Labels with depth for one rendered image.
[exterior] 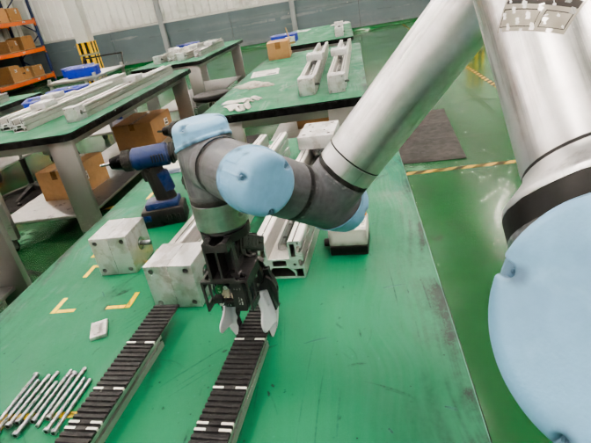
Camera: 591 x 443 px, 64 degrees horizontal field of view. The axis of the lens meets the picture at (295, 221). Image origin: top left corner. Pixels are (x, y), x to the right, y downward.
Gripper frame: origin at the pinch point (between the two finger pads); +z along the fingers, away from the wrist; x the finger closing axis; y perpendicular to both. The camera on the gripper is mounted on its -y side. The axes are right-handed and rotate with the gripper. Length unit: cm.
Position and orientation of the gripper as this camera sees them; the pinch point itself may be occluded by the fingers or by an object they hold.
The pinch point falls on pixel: (255, 326)
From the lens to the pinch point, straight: 79.3
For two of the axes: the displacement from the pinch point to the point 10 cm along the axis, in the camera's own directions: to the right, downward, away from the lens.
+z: 1.6, 8.9, 4.3
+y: -1.8, 4.5, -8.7
